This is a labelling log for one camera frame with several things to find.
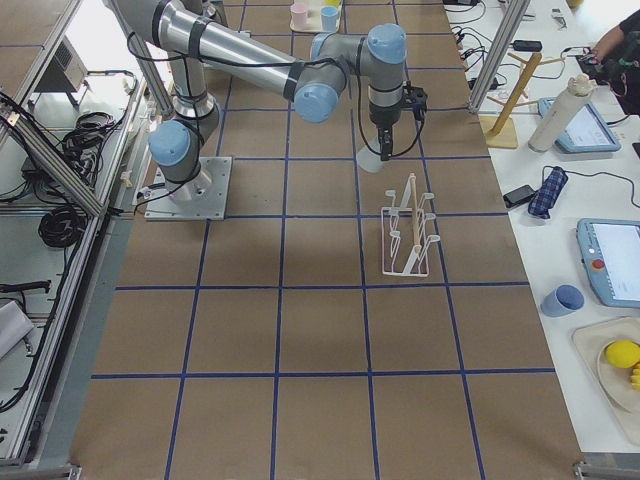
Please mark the person at desk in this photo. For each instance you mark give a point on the person at desk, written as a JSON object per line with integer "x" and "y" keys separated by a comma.
{"x": 619, "y": 55}

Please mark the light blue plastic cup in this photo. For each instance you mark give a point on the light blue plastic cup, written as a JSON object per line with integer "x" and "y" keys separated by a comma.
{"x": 329, "y": 18}

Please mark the folded blue plaid umbrella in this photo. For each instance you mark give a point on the folded blue plaid umbrella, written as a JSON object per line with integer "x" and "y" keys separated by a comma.
{"x": 547, "y": 195}

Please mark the black power adapter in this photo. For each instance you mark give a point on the black power adapter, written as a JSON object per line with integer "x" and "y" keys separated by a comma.
{"x": 519, "y": 196}

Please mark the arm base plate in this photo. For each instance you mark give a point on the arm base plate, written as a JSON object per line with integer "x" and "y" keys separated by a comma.
{"x": 204, "y": 197}

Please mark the white cylindrical bottle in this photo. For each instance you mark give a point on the white cylindrical bottle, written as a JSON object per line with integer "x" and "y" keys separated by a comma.
{"x": 563, "y": 109}

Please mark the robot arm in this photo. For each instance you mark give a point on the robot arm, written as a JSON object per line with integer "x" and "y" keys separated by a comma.
{"x": 192, "y": 40}

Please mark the wooden mug tree stand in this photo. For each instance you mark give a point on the wooden mug tree stand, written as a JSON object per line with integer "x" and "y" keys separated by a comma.
{"x": 499, "y": 131}

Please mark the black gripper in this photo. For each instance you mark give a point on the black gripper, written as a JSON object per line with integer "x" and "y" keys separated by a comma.
{"x": 383, "y": 118}

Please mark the beige tray on desk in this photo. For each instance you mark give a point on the beige tray on desk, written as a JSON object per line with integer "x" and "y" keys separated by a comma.
{"x": 591, "y": 342}

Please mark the yellow toy lemon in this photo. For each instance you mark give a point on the yellow toy lemon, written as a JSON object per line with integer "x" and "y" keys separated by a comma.
{"x": 622, "y": 354}

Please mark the pink plastic cup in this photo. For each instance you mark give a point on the pink plastic cup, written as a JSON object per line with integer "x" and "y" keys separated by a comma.
{"x": 299, "y": 15}

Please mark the grey-blue cup on desk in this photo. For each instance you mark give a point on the grey-blue cup on desk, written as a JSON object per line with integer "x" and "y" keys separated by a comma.
{"x": 563, "y": 300}

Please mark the white wire cup rack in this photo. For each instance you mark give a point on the white wire cup rack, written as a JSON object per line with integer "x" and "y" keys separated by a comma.
{"x": 404, "y": 224}

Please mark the grey-blue plastic cup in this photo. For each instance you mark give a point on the grey-blue plastic cup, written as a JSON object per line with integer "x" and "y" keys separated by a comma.
{"x": 369, "y": 161}

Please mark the white plastic tray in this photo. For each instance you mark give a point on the white plastic tray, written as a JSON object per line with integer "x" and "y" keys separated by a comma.
{"x": 314, "y": 20}

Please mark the blue teach pendant tablet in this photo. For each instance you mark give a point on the blue teach pendant tablet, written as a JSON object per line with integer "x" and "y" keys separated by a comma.
{"x": 587, "y": 132}

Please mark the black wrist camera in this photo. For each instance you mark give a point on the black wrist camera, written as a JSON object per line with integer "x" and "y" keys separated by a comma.
{"x": 415, "y": 101}

